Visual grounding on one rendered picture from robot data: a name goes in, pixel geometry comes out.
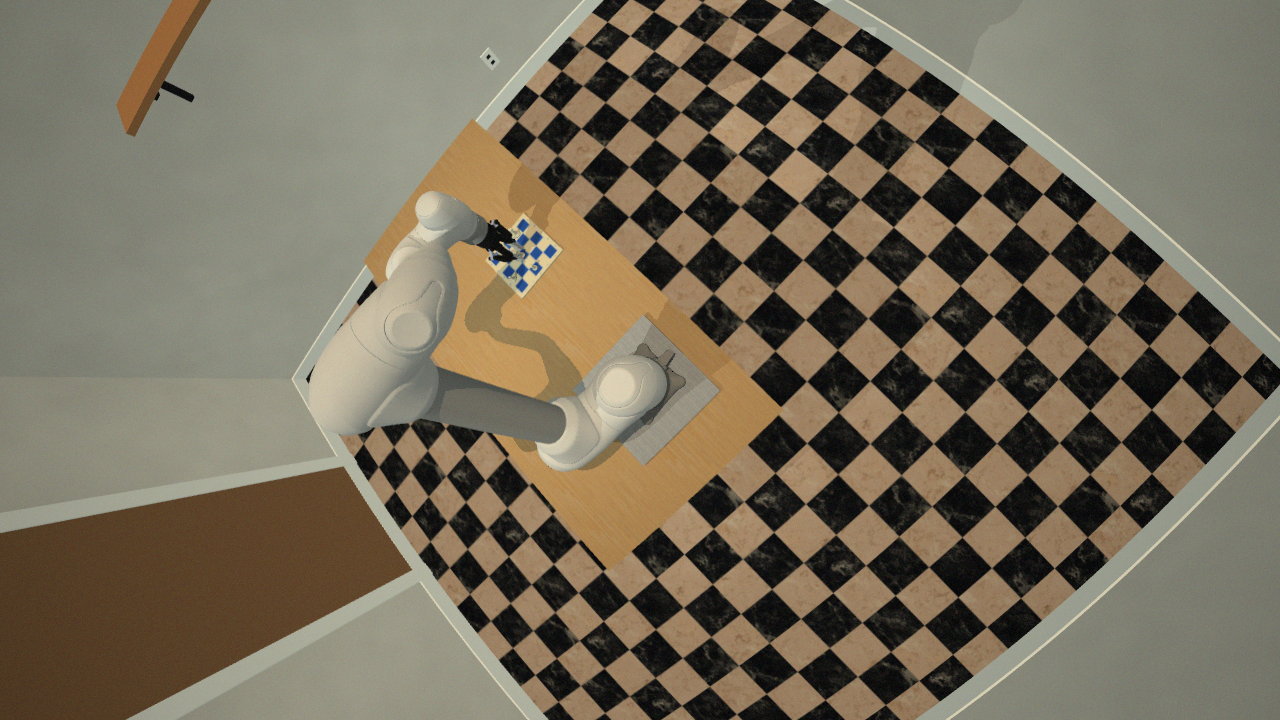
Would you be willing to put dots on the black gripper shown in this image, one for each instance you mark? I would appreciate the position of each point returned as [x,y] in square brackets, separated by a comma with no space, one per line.
[489,244]

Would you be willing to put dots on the blue and cream chessboard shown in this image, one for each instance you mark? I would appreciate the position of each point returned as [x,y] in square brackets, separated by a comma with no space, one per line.
[539,249]

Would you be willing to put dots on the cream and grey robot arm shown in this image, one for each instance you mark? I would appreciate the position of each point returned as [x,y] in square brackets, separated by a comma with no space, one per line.
[357,385]

